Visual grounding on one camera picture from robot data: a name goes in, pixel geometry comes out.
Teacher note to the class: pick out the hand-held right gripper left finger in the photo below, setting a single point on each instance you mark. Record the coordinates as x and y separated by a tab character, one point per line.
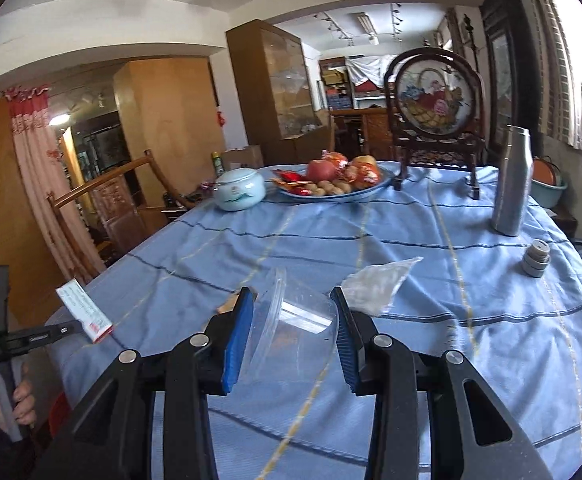
238	340

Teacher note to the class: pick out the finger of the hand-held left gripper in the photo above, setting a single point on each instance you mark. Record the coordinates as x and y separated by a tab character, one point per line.
51	335

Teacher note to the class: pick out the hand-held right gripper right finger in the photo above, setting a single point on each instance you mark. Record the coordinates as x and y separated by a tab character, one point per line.
343	335

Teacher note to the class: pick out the white medicine box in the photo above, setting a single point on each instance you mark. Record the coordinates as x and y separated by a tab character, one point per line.
83	310

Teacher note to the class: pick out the clear plastic cup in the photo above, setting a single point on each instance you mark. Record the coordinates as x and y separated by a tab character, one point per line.
296	330

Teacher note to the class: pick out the red bucket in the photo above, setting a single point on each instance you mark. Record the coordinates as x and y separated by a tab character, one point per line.
58	415

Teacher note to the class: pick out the person's left hand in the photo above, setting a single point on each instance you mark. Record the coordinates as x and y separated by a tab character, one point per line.
25	402

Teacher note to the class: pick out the beige paper scrap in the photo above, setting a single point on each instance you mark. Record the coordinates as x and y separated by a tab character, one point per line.
228	305

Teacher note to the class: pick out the clear plastic bag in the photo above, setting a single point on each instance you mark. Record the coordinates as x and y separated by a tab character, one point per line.
376	285

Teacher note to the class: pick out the blue checked tablecloth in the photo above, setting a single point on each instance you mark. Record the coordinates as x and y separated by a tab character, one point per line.
321	240

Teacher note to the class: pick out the blue fruit plate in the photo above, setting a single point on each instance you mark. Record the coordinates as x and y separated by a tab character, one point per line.
371	191

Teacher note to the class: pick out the curved wooden armchair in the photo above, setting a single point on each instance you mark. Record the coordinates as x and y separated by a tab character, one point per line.
116	200

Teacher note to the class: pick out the pale blue ceramic lidded jar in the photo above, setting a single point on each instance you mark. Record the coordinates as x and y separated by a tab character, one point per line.
238	190

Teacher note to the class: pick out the red snack packet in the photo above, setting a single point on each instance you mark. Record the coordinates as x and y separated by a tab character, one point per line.
366	176
293	182

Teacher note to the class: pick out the pink floral curtain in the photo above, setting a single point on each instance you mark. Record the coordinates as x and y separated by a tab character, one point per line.
46	170

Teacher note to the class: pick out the red apple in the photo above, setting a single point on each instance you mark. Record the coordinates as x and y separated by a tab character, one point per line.
323	170

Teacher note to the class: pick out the orange fruit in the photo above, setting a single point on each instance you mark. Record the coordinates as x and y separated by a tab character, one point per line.
366	162

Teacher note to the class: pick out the green spray can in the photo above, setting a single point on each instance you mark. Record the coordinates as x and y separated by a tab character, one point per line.
217	164

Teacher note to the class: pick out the cardboard box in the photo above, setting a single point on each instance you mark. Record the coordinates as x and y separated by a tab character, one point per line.
243	157

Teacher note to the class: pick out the grey bottle cap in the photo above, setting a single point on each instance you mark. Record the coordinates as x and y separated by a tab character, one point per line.
536	260

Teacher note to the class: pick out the red hanging ornament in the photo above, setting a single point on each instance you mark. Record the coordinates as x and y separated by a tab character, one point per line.
220	117

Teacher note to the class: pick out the light wooden wardrobe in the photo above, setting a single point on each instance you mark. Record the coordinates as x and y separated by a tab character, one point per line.
171	125

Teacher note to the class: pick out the steel bottle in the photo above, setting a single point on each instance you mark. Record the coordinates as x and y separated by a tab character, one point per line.
511	180

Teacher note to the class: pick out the green plastic basin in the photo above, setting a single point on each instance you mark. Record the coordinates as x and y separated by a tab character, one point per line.
548	195

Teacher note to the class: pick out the round embroidered table screen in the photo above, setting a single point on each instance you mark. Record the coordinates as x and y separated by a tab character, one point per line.
433	100

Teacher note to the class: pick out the tall glass door cabinet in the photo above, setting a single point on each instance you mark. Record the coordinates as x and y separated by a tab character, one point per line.
271	90

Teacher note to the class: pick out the orange plastic basin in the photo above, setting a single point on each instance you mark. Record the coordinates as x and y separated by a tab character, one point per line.
548	170

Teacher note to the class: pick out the white cloth sheet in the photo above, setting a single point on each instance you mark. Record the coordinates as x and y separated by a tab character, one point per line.
371	70

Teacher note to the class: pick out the dark wooden cabinet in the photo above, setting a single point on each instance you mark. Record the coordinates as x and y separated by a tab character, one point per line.
508	70

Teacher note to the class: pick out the beige window curtain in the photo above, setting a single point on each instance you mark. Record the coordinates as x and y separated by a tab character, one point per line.
556	60

